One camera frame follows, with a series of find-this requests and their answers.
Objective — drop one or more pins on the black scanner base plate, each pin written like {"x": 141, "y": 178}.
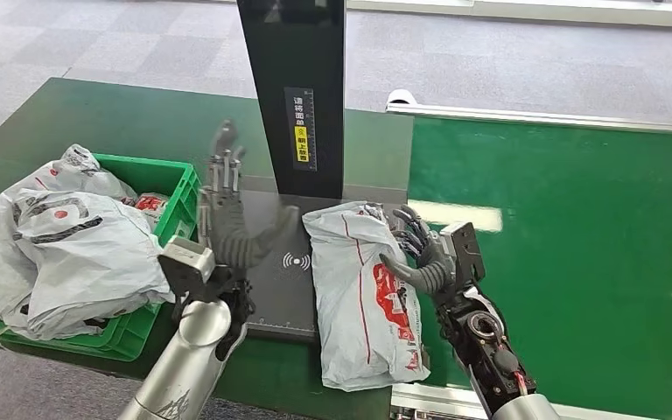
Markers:
{"x": 284, "y": 290}

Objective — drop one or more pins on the grey mailer bag red print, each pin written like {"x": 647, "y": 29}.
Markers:
{"x": 347, "y": 301}

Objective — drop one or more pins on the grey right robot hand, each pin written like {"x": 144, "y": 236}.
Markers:
{"x": 434, "y": 266}

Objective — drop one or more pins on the green conveyor belt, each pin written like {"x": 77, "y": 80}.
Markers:
{"x": 602, "y": 232}

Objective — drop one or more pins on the crumpled plain grey mailer bag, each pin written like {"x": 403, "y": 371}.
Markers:
{"x": 75, "y": 177}

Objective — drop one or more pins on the small white red-print package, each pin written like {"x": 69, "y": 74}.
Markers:
{"x": 150, "y": 204}

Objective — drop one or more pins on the long aluminium conveyor side rail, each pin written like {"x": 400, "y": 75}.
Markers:
{"x": 544, "y": 117}

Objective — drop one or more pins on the white floor barrier strip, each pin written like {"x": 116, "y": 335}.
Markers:
{"x": 544, "y": 11}

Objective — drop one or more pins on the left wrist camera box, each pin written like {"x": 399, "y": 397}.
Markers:
{"x": 188, "y": 272}

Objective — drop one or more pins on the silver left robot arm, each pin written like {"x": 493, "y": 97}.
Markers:
{"x": 191, "y": 353}

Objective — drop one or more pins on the short aluminium conveyor end frame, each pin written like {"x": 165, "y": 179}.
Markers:
{"x": 429, "y": 403}

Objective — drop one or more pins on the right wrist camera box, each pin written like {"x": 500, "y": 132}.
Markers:
{"x": 466, "y": 249}

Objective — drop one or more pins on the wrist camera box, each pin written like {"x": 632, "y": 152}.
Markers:
{"x": 466, "y": 249}
{"x": 188, "y": 272}

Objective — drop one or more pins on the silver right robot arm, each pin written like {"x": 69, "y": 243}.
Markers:
{"x": 487, "y": 348}

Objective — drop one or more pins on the green plastic crate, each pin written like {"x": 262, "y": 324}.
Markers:
{"x": 182, "y": 185}

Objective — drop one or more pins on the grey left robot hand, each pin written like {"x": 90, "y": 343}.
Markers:
{"x": 226, "y": 232}

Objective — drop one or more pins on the black scanner post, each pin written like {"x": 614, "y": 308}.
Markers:
{"x": 272, "y": 58}

